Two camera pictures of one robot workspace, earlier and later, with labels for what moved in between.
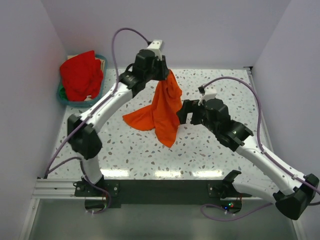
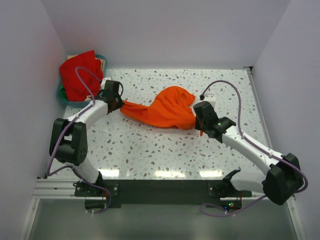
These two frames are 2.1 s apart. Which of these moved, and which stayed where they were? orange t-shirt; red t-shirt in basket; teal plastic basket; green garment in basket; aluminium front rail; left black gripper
Moved: left black gripper; orange t-shirt
Stayed: red t-shirt in basket; aluminium front rail; teal plastic basket; green garment in basket
